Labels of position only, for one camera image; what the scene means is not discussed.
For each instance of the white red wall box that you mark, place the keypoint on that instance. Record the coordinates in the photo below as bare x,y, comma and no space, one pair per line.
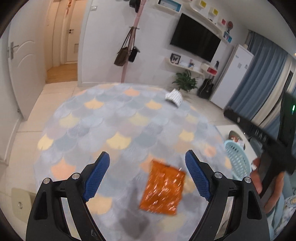
209,69

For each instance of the black hanging bag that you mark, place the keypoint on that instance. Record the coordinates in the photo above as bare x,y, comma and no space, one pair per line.
133,54

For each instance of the black acoustic guitar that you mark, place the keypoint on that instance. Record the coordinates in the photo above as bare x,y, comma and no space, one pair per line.
206,89

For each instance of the red paddle ornament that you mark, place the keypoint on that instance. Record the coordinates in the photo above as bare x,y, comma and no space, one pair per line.
229,26

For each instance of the small red cube shelf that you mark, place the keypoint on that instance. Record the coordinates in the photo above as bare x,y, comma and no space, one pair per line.
222,22

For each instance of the blue framed wall shelf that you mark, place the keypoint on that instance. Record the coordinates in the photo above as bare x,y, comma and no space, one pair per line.
168,6

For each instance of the brown hanging handbag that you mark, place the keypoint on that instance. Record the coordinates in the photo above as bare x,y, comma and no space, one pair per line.
123,52

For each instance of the potted green plant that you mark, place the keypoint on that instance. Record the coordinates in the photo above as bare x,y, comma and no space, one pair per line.
184,81

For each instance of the pink coat stand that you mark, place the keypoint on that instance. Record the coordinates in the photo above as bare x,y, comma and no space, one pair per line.
132,38

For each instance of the orange foil snack packet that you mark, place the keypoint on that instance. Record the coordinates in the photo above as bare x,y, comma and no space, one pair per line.
164,188

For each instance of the teal sofa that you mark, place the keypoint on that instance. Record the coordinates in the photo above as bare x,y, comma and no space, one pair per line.
281,214

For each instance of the green bowl with items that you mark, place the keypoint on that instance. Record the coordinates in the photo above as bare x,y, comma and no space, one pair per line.
235,137

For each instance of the person's right hand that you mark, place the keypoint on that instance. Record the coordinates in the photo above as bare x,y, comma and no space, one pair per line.
278,187

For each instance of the white coffee table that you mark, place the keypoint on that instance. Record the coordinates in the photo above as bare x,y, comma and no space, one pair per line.
248,149

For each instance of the wall light switch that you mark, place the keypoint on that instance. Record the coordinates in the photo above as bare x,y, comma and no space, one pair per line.
93,8

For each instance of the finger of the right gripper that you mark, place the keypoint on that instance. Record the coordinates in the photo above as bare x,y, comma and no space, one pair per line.
239,120

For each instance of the light blue laundry basket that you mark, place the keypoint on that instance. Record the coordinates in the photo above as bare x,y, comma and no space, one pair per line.
241,166

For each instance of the small figurine on shelf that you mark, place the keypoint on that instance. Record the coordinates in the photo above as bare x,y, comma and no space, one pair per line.
191,64

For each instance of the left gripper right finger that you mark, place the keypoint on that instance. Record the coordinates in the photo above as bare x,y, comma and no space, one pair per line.
234,210

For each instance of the black hanging hat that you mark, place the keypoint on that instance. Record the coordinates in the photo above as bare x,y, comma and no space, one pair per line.
135,4

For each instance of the white room door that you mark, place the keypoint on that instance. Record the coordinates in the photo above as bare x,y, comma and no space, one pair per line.
26,60

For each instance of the patterned grey tablecloth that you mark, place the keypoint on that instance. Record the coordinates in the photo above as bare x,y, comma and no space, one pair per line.
135,125

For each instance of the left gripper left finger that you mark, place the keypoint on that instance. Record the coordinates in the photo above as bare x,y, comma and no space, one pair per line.
47,219

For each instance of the butterfly picture frame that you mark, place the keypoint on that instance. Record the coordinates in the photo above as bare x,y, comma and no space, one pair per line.
174,58

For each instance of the small blue wall shelf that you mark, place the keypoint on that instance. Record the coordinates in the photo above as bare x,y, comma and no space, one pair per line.
227,37

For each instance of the yellow cube wall shelf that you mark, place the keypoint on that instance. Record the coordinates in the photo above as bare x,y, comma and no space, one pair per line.
201,4

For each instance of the curved upper wall shelf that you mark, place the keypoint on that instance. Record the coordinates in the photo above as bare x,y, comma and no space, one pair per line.
206,22

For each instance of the black wall television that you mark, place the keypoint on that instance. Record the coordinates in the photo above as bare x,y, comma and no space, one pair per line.
193,37

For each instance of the blue white curtains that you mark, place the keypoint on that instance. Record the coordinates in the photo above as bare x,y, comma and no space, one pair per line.
262,76

